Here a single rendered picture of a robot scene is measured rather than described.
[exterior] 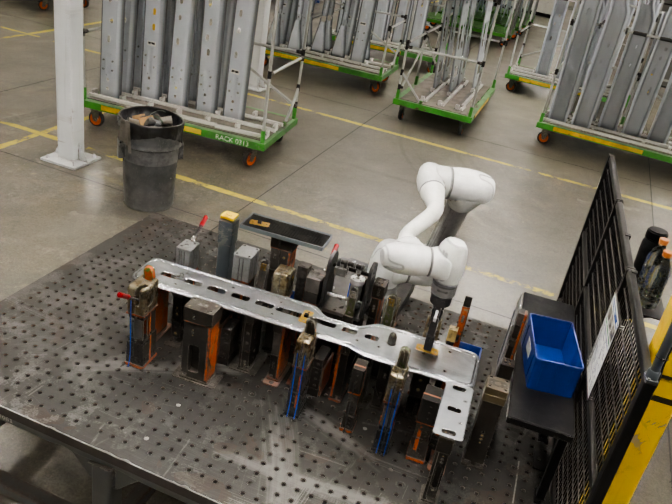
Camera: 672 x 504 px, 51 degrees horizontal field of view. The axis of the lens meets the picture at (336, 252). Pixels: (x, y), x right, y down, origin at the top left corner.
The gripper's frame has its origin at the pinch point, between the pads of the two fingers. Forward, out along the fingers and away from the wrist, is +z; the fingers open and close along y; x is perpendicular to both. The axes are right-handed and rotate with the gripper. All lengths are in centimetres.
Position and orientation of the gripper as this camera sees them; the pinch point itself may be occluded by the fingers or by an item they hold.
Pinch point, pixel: (429, 340)
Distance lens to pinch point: 259.3
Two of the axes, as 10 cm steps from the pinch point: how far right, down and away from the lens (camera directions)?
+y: -2.9, 4.0, -8.7
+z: -1.6, 8.7, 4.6
